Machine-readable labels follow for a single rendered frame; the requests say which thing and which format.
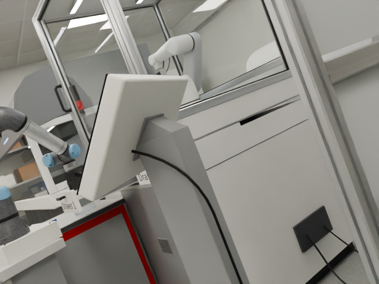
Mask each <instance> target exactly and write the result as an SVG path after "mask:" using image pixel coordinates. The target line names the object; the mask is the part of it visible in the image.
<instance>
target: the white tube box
mask: <svg viewBox="0 0 379 284"><path fill-rule="evenodd" d="M94 208H96V204H95V202H93V203H91V204H89V205H87V206H85V207H82V210H83V211H82V212H75V213H74V214H75V216H77V215H80V214H82V213H84V212H86V211H89V210H92V209H94Z"/></svg>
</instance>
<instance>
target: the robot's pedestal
mask: <svg viewBox="0 0 379 284"><path fill-rule="evenodd" d="M65 246H66V244H65V242H64V239H63V238H58V239H56V240H54V241H52V242H51V243H49V244H47V245H45V246H43V247H41V248H39V249H38V250H36V251H34V252H32V253H31V254H29V255H27V256H25V257H23V258H21V259H19V260H18V261H16V262H14V263H12V264H10V265H0V284H67V282H66V279H65V277H64V275H63V272H62V270H61V267H60V265H59V262H58V260H57V258H56V255H55V252H57V251H59V250H60V249H62V248H64V247H65Z"/></svg>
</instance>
